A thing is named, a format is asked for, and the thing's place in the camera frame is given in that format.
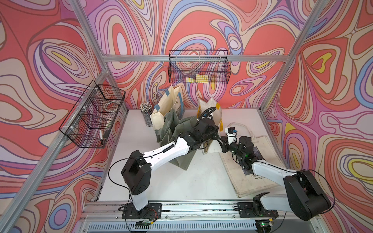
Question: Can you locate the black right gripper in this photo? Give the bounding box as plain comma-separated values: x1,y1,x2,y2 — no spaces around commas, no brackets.
216,135,244,159

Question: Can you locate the cream bag with yellow handles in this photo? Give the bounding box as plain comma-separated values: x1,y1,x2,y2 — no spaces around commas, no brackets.
196,97,224,155

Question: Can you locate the cream canvas bag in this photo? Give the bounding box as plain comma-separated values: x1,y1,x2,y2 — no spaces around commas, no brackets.
220,136,286,198

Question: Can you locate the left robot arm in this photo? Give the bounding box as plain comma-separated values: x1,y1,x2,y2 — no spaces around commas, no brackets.
121,118,220,211

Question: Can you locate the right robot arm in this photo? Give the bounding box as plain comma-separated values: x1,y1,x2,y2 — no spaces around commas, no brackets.
218,136,332,221

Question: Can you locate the green canvas bag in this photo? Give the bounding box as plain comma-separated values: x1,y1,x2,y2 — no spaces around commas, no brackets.
155,108,202,171

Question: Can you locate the yellow sticky note pad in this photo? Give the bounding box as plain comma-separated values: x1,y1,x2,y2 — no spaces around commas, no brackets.
195,74,209,83

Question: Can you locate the clear cup of pencils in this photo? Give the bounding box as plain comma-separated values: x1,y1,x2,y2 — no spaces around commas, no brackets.
139,102,153,127

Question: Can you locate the tape roll in basket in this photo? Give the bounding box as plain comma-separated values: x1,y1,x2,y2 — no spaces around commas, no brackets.
104,100,120,113

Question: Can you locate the cream bag with blue handles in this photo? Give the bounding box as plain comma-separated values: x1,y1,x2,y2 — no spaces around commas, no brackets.
150,86,185,130

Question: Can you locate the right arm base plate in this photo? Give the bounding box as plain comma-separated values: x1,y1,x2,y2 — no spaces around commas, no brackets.
233,202,279,219

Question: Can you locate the black wire basket, back wall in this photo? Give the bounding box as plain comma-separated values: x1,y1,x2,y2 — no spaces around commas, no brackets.
168,49,232,84

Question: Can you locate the black wire basket, wall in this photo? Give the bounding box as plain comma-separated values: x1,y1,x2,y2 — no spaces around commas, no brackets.
168,49,232,84
59,81,126,149

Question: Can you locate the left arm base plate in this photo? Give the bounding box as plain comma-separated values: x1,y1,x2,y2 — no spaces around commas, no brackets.
118,202,162,220

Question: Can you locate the black wire basket, left wall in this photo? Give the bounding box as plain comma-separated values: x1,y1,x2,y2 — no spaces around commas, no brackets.
59,81,126,149

